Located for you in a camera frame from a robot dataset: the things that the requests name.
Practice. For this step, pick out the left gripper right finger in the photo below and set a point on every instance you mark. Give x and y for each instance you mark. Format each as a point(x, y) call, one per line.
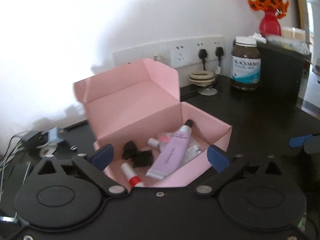
point(226, 169)

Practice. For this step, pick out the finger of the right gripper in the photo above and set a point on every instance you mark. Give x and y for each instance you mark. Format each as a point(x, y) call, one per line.
point(299, 141)

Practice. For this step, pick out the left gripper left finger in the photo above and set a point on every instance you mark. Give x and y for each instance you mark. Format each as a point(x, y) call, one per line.
point(92, 167)

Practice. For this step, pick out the white red lip balm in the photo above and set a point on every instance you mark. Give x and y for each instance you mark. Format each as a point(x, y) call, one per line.
point(133, 178)

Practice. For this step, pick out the purple cream tube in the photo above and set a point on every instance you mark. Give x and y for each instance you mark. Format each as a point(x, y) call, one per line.
point(171, 157)

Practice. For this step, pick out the small pink cosmetic bottle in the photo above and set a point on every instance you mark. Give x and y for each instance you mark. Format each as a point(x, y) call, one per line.
point(160, 143)

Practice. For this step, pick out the pink cardboard box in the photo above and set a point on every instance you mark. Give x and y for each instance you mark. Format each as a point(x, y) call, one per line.
point(139, 101)

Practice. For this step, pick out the light blue charger plug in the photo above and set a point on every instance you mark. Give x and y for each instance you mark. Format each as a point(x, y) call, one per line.
point(55, 135)

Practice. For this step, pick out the white round disc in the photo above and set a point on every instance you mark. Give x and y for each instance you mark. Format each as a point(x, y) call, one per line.
point(48, 151)

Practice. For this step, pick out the black power adapter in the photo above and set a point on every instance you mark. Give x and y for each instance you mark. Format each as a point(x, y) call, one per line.
point(34, 139)

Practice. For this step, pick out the brown supplement bottle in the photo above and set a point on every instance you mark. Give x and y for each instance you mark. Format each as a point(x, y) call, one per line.
point(246, 63)

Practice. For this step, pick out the black plug right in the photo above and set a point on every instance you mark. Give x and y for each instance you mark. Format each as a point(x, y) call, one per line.
point(219, 54)

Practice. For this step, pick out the black plug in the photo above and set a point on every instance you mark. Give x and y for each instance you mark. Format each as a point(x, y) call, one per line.
point(219, 54)
point(202, 56)

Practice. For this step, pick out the black plug left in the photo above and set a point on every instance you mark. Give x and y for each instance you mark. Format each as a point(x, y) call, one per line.
point(202, 56)

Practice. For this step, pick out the red vase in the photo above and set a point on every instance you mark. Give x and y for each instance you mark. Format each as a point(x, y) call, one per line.
point(269, 25)

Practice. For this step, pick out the white wall socket panel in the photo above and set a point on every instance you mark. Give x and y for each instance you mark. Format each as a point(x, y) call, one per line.
point(176, 54)

